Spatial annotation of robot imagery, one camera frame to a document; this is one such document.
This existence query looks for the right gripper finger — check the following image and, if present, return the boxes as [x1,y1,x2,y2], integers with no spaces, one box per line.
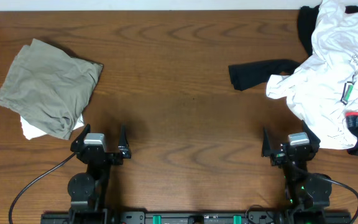
[302,120,320,146]
[261,128,272,157]

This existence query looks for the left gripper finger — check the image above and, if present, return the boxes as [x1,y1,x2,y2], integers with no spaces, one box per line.
[118,125,130,153]
[71,124,91,147]

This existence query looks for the white printed t-shirt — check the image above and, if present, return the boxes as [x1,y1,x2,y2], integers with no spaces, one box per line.
[266,1,358,150]

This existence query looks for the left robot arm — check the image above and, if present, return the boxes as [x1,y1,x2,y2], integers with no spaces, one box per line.
[67,124,132,224]

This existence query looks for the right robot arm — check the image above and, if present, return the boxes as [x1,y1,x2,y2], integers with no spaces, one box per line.
[261,122,332,223]

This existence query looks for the folded white garment underneath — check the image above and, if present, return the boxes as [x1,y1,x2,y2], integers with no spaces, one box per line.
[20,115,85,140]

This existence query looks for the folded olive green garment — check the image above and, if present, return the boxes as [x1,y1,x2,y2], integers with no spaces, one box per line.
[0,39,103,139]

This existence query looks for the black garment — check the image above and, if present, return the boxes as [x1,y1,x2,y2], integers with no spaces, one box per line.
[227,5,358,91]

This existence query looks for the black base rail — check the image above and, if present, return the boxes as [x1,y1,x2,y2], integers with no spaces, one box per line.
[40,210,352,224]

